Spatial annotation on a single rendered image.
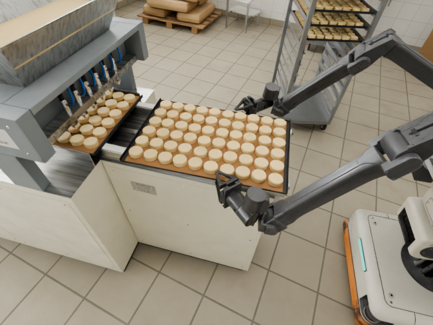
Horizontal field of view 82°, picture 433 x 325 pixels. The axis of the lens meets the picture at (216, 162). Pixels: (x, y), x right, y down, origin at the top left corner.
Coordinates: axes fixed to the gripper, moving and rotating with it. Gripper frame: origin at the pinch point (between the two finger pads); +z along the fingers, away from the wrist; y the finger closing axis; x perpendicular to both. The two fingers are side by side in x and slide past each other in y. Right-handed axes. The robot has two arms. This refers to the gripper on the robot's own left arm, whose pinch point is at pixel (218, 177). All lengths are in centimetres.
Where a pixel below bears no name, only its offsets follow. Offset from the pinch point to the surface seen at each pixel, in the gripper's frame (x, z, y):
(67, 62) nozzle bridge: -28, 47, -29
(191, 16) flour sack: 166, 334, 65
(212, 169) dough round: -0.5, 2.8, -2.0
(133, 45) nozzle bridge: 0, 71, -20
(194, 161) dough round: -4.1, 9.2, -2.2
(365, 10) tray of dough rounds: 156, 59, -13
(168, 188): -13.5, 16.0, 14.9
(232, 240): 5.9, -4.7, 47.8
